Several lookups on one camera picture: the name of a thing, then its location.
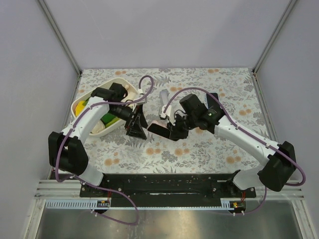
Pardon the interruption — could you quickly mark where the green bok choy toy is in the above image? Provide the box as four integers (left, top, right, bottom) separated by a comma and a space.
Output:
101, 113, 119, 128

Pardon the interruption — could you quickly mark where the beige mushroom toy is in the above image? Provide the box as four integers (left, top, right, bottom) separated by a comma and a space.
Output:
124, 85, 134, 101

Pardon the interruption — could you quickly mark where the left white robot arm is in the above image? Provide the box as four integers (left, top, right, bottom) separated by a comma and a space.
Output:
48, 83, 148, 186

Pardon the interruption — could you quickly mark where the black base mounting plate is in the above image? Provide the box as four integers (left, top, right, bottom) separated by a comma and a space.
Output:
79, 174, 256, 208

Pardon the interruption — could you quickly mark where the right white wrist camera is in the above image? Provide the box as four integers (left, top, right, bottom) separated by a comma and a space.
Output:
159, 105, 175, 124

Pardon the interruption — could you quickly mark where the black phone blue case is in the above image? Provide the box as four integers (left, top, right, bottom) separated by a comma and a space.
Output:
205, 93, 220, 109

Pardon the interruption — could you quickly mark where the floral patterned table mat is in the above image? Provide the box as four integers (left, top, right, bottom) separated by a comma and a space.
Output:
77, 68, 269, 173

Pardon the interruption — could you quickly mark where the yellow cabbage toy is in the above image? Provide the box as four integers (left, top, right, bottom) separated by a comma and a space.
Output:
75, 101, 87, 117

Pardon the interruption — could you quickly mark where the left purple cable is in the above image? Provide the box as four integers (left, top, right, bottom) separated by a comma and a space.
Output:
55, 75, 154, 226

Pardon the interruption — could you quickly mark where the white slotted cable duct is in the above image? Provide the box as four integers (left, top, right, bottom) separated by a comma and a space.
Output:
45, 199, 111, 210

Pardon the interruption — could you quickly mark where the cream oval plastic tray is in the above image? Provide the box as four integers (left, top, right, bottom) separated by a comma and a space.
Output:
71, 77, 139, 137

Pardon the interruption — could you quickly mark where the aluminium frame rail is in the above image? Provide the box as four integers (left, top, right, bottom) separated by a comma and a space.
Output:
36, 0, 82, 77

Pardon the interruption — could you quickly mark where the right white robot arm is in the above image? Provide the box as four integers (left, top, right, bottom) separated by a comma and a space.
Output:
160, 93, 298, 192

